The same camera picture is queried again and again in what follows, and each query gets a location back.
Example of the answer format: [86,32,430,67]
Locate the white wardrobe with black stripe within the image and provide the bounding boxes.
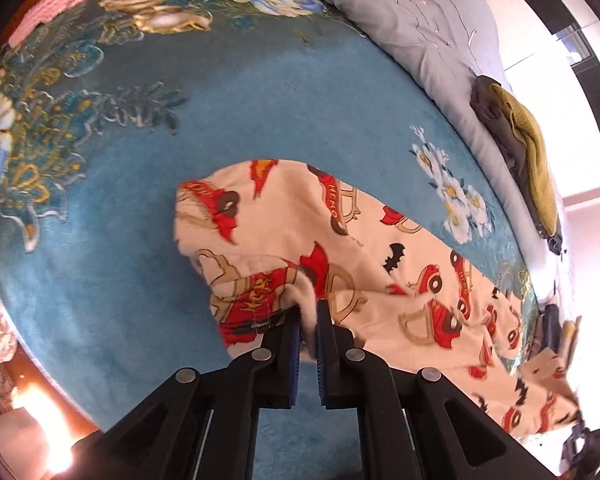
[500,0,600,201]

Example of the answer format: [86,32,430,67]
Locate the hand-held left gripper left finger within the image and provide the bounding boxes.
[72,305,302,480]

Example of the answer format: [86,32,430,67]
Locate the olive knitted sweater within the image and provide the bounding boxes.
[490,84,561,231]

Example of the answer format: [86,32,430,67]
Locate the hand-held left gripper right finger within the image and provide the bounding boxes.
[316,300,557,480]

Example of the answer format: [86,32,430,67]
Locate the pink knitted cloth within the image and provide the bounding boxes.
[7,0,103,48]

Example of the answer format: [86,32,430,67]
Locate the dark navy garment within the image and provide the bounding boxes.
[541,304,565,358]

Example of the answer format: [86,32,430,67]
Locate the dark grey garment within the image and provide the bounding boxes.
[470,75,565,256]

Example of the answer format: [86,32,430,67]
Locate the cream car-print pants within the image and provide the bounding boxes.
[174,158,588,441]

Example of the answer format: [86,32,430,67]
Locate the grey-blue daisy duvet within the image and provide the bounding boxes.
[270,0,566,271]

